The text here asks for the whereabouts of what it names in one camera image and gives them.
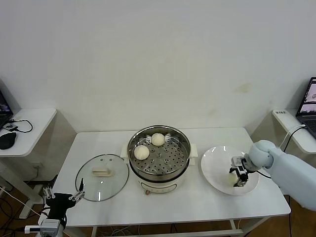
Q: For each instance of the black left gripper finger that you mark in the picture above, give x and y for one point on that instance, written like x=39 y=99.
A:
x=49 y=193
x=77 y=196

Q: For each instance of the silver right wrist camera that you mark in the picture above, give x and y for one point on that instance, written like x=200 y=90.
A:
x=236 y=162

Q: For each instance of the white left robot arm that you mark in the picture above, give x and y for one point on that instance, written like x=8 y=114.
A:
x=32 y=229

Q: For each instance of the white side desk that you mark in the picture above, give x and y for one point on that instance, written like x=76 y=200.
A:
x=29 y=133
x=306 y=145

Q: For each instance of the white steamed baozi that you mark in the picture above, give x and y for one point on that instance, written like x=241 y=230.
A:
x=158 y=139
x=231 y=179
x=141 y=152

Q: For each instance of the black computer mouse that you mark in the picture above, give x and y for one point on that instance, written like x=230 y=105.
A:
x=7 y=140

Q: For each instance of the white table frame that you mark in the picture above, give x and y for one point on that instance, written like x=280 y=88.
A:
x=209 y=232

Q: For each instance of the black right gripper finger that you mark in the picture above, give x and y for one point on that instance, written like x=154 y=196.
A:
x=242 y=181
x=232 y=170

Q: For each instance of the small label sticker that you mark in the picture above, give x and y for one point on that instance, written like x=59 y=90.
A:
x=281 y=112

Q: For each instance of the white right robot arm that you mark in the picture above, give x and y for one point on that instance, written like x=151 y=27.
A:
x=291 y=168

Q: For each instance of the round white plate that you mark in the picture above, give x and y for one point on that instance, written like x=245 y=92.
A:
x=214 y=172

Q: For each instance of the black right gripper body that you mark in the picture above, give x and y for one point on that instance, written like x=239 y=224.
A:
x=244 y=168

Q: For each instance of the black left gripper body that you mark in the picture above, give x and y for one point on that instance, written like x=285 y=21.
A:
x=59 y=202

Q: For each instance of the perforated steel steamer basket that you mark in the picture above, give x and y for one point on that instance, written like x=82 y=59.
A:
x=168 y=163

